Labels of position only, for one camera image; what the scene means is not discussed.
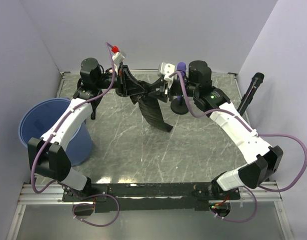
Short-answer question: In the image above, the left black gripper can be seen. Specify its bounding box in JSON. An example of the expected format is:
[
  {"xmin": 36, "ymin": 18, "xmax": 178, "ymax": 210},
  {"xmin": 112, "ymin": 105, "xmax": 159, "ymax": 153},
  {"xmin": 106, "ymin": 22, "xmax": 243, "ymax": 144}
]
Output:
[{"xmin": 95, "ymin": 65, "xmax": 148, "ymax": 97}]

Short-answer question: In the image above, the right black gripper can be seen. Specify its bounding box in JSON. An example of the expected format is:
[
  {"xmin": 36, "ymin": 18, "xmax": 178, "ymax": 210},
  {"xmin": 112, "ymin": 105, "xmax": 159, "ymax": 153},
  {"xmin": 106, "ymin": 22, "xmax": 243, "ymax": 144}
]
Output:
[{"xmin": 147, "ymin": 78, "xmax": 199, "ymax": 104}]

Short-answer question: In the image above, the black trash bag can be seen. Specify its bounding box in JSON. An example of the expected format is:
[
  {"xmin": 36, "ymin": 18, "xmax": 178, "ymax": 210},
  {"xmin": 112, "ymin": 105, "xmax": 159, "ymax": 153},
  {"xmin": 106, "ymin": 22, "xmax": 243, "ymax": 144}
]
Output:
[{"xmin": 130, "ymin": 79, "xmax": 173, "ymax": 133}]

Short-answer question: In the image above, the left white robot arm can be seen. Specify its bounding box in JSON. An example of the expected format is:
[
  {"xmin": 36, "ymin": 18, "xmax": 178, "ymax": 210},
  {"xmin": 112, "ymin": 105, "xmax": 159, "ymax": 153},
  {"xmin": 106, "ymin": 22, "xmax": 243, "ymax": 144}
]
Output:
[{"xmin": 27, "ymin": 54, "xmax": 138, "ymax": 201}]

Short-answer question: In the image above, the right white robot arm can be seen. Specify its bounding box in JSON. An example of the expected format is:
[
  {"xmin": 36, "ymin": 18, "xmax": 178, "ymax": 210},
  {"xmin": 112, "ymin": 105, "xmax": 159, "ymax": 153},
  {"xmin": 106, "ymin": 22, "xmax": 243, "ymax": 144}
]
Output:
[{"xmin": 149, "ymin": 60, "xmax": 283, "ymax": 199}]

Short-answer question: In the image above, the blue plastic trash bin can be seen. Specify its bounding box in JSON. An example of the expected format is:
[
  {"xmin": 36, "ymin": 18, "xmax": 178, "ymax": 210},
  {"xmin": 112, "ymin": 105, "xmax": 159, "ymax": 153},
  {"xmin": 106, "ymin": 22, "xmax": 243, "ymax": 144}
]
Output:
[{"xmin": 18, "ymin": 97, "xmax": 93, "ymax": 166}]

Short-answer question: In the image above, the purple microphone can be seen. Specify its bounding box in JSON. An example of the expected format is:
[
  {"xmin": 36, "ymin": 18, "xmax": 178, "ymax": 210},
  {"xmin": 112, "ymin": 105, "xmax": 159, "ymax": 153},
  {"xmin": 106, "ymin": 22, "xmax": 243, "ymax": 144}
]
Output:
[{"xmin": 176, "ymin": 62, "xmax": 187, "ymax": 102}]

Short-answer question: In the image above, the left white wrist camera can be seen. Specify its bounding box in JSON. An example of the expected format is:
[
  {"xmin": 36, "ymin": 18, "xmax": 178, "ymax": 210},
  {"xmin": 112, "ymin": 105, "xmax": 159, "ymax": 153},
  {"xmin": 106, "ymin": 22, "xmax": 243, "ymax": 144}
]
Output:
[{"xmin": 111, "ymin": 45, "xmax": 126, "ymax": 73}]

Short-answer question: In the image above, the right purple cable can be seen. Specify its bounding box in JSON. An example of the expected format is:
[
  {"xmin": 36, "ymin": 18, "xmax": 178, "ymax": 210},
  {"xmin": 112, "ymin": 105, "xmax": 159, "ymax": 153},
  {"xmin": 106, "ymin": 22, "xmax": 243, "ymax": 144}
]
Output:
[{"xmin": 168, "ymin": 70, "xmax": 307, "ymax": 223}]

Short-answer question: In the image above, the purple cable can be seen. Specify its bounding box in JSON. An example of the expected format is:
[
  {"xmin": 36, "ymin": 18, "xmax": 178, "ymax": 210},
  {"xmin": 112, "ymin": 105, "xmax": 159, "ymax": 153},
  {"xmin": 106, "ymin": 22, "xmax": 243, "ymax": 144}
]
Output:
[
  {"xmin": 168, "ymin": 70, "xmax": 307, "ymax": 223},
  {"xmin": 30, "ymin": 41, "xmax": 121, "ymax": 227}
]

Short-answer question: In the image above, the black microphone orange ring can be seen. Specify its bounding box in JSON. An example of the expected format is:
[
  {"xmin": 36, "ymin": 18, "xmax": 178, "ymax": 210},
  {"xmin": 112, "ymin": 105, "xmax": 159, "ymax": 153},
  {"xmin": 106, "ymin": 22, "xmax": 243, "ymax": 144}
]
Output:
[{"xmin": 237, "ymin": 72, "xmax": 265, "ymax": 113}]

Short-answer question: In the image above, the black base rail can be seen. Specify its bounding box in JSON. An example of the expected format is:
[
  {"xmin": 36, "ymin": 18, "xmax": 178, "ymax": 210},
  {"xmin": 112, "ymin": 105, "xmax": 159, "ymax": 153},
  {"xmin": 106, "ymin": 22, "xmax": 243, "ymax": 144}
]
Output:
[{"xmin": 62, "ymin": 182, "xmax": 241, "ymax": 213}]

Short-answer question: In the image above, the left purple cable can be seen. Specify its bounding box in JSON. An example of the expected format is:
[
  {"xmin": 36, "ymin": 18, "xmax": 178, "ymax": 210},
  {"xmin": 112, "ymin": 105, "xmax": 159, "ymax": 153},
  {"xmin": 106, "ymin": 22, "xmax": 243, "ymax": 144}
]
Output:
[{"xmin": 30, "ymin": 41, "xmax": 121, "ymax": 227}]

